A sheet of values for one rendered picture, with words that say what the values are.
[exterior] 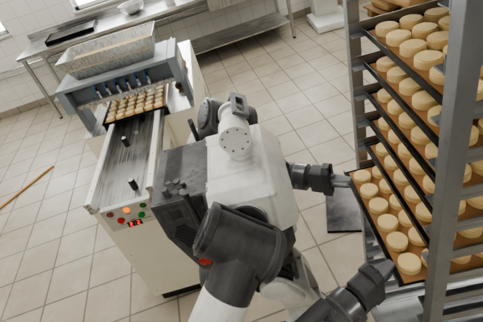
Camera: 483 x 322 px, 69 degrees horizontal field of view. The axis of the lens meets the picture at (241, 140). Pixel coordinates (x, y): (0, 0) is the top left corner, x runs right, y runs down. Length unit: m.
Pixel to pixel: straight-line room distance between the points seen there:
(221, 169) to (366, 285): 0.41
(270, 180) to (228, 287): 0.22
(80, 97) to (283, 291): 1.72
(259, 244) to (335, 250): 1.65
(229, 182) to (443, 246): 0.42
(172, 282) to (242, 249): 1.60
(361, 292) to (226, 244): 0.37
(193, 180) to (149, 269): 1.37
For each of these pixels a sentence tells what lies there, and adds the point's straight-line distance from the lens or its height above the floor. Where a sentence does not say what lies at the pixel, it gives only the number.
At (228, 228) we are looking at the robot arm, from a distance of 0.62.
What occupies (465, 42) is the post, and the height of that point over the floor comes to 1.64.
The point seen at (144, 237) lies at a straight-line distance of 1.91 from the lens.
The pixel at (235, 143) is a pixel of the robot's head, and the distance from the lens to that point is 0.71.
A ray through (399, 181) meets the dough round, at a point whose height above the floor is 1.15.
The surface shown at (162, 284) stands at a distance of 2.22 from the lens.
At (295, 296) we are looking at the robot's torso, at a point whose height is 0.90.
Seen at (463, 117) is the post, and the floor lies 1.52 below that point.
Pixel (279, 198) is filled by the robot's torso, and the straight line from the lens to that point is 0.73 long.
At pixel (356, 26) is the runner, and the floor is 1.51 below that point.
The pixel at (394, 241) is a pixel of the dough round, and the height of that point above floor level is 1.06.
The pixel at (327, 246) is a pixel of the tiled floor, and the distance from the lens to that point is 2.29.
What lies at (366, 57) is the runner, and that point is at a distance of 0.99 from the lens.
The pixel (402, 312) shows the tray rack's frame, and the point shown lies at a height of 0.15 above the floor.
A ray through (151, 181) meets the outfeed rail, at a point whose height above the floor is 0.90.
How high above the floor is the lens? 1.86
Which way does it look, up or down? 35 degrees down
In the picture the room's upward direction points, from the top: 18 degrees counter-clockwise
